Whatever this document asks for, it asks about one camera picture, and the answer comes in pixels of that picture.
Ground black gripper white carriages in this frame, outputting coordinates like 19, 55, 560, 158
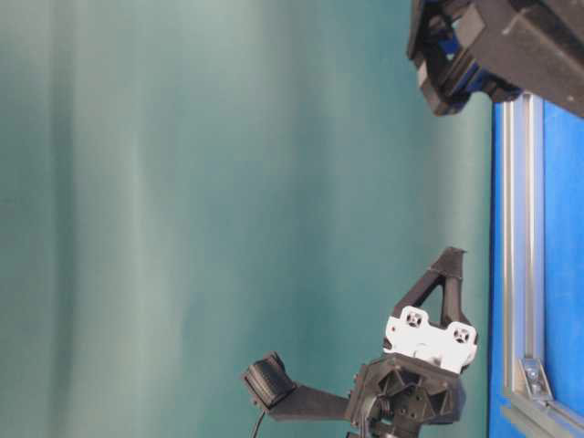
347, 246, 477, 437

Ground black gripper teal tape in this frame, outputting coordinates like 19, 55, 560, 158
407, 1, 583, 116

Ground silver aluminium extrusion frame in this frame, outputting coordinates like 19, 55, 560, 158
502, 93, 583, 437

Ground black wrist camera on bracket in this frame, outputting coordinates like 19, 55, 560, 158
242, 351, 349, 421

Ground black camera cable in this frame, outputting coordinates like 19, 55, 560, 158
248, 408, 268, 438

